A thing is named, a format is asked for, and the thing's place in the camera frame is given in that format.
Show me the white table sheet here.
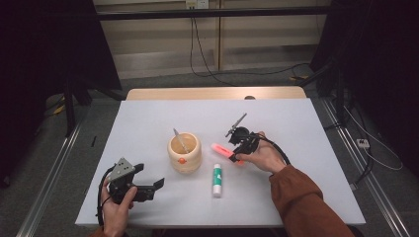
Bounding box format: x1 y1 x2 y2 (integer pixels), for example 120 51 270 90
74 98 367 228

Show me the cream ribbed pen holder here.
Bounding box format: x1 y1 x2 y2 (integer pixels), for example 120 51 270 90
166 131 203 175

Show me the black curtain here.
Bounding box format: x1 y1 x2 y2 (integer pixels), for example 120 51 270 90
0 0 123 189
309 0 419 169

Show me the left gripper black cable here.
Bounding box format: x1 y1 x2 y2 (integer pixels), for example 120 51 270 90
96 166 117 226

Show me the black metal stand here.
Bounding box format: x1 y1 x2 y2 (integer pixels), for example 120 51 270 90
62 75 126 137
302 55 352 129

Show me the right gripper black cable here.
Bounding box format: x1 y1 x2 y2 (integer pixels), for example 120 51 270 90
253 132 292 166

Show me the person's right hand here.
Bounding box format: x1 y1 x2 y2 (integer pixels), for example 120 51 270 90
236 131 287 175

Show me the black horizontal bar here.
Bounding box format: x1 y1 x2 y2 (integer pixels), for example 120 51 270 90
97 6 330 22

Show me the orange highlighter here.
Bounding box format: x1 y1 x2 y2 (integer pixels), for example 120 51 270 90
210 142 245 166

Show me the white wall socket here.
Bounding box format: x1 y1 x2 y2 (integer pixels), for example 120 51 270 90
185 0 210 10

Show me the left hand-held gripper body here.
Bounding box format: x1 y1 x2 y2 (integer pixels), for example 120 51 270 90
107 157 156 203

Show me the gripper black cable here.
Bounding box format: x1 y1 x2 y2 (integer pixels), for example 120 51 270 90
253 132 292 166
96 166 117 226

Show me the aluminium floor rail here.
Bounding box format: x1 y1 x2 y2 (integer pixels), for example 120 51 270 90
16 121 83 237
320 98 411 237

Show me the white floor cable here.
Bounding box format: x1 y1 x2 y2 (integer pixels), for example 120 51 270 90
342 105 404 172

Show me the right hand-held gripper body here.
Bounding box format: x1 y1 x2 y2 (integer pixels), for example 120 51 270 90
225 113 261 155

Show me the black wall cable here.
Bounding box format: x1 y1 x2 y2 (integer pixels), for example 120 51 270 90
189 8 310 87

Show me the green and white glue stick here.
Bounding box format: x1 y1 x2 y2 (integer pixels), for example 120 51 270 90
211 163 222 198

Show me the person's left hand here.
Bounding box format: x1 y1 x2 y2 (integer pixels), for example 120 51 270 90
100 186 137 237

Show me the clear ballpoint pen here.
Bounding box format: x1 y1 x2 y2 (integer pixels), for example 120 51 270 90
173 127 191 154

